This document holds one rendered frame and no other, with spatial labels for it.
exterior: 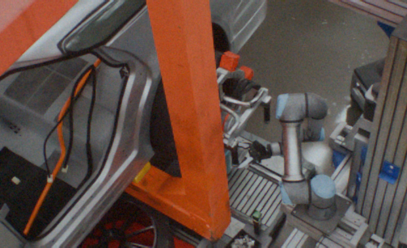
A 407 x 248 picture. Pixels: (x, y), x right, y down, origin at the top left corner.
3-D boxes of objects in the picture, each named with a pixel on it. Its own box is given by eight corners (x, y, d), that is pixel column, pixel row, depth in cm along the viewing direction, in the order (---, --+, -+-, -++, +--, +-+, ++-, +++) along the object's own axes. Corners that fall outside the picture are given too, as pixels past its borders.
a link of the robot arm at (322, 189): (336, 207, 332) (338, 193, 321) (308, 208, 333) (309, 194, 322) (333, 186, 339) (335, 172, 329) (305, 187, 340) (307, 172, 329)
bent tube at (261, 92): (236, 79, 378) (234, 66, 369) (265, 92, 370) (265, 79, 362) (218, 100, 370) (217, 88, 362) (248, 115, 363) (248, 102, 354)
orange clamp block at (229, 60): (224, 65, 375) (228, 50, 371) (236, 71, 372) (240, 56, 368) (217, 67, 369) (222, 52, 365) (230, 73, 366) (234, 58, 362)
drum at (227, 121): (217, 110, 391) (215, 95, 380) (249, 125, 383) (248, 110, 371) (204, 127, 385) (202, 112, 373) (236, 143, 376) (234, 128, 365)
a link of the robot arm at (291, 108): (312, 206, 327) (308, 94, 317) (280, 208, 328) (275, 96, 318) (309, 199, 339) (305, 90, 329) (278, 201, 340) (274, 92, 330)
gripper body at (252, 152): (251, 165, 369) (272, 161, 370) (250, 157, 362) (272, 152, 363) (248, 153, 374) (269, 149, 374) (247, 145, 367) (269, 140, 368)
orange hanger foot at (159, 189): (135, 167, 404) (125, 134, 376) (208, 208, 383) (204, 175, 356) (118, 188, 396) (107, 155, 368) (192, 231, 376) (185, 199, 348)
